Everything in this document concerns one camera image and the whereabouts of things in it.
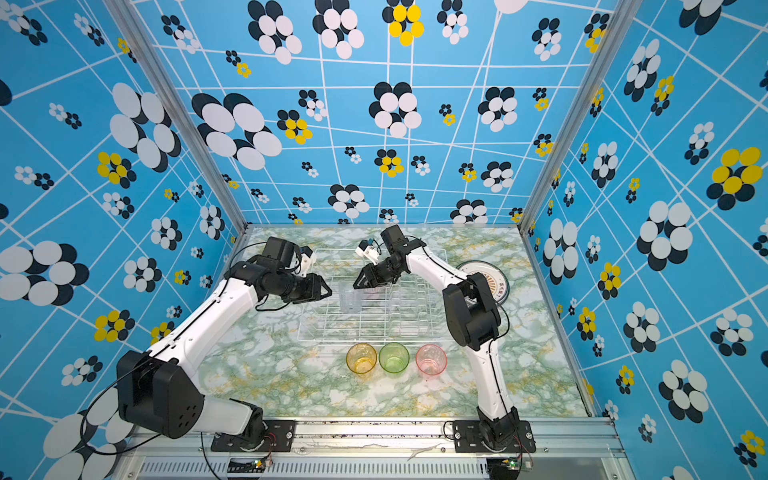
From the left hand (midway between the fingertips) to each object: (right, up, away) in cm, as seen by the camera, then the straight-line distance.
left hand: (327, 291), depth 82 cm
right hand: (+8, 0, +10) cm, 13 cm away
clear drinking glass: (+5, -4, +10) cm, 11 cm away
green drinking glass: (+19, -20, +4) cm, 28 cm away
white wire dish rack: (+24, -8, +16) cm, 30 cm away
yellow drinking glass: (+9, -20, +4) cm, 23 cm away
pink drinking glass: (+29, -20, +3) cm, 36 cm away
